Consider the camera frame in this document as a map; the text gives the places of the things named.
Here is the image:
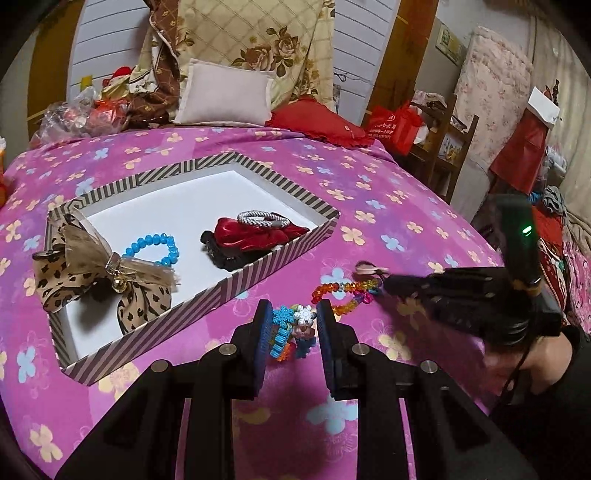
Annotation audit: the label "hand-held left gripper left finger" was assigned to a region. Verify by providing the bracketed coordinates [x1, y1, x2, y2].
[55, 299, 278, 480]

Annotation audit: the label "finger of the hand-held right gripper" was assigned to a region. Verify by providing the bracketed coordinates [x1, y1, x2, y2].
[381, 270, 446, 303]

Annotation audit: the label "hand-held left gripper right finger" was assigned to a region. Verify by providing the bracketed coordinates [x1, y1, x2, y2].
[315, 299, 541, 480]

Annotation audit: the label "colourful snowflake bracelet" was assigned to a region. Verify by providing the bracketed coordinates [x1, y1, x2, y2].
[267, 304, 319, 361]

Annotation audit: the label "rainbow bead bracelet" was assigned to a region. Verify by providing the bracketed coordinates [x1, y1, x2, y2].
[311, 275, 384, 317]

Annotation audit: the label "striped cardboard box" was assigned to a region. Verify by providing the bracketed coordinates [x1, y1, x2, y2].
[44, 154, 341, 386]

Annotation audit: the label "red flower hair clip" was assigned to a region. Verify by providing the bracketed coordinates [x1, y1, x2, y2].
[200, 216, 311, 271]

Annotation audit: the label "silver hair tie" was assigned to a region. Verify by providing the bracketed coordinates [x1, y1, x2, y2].
[237, 210, 291, 228]

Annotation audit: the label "blue bead bracelet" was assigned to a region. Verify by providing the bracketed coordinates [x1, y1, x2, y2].
[122, 234, 180, 268]

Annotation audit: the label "leopard print bow hair clip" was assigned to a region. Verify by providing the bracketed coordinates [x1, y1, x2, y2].
[32, 205, 182, 335]

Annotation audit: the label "person's right forearm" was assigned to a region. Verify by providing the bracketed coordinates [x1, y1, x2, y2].
[487, 323, 591, 480]

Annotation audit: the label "person's right hand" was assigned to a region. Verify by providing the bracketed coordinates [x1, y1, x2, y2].
[485, 330, 575, 398]

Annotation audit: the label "red patterned blanket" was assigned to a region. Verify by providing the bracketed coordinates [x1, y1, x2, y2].
[531, 210, 591, 334]

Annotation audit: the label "wooden shelf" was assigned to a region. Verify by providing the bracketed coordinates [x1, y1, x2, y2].
[406, 92, 481, 204]

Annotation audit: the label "red hanging cloth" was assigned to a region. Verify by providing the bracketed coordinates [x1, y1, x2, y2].
[489, 108, 555, 195]

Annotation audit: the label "red shopping bag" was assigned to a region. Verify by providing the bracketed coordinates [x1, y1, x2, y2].
[365, 102, 424, 157]

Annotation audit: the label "red pillow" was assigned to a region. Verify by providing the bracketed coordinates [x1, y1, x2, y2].
[267, 97, 372, 149]

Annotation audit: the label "pink floral hanging quilt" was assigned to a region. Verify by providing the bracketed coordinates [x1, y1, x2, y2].
[455, 25, 537, 171]

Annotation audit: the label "white pillow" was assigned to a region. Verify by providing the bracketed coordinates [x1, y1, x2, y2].
[173, 58, 277, 127]

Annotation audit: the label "brown floral quilt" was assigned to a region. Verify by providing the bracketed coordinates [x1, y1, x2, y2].
[126, 0, 191, 126]

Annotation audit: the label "beige floral quilt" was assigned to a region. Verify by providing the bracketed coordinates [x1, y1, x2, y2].
[175, 0, 339, 114]

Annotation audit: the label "clear plastic bags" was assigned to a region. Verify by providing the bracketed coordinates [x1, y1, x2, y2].
[34, 88, 132, 139]

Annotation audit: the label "red plush toy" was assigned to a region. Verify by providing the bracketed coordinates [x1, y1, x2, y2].
[102, 67, 139, 100]

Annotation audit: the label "white slatted headboard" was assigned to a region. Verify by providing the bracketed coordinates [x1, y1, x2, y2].
[67, 0, 402, 130]

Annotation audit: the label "brown wooden door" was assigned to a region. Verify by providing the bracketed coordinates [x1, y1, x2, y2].
[27, 0, 86, 126]

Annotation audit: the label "black cable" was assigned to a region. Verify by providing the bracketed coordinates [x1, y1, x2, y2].
[501, 332, 539, 409]

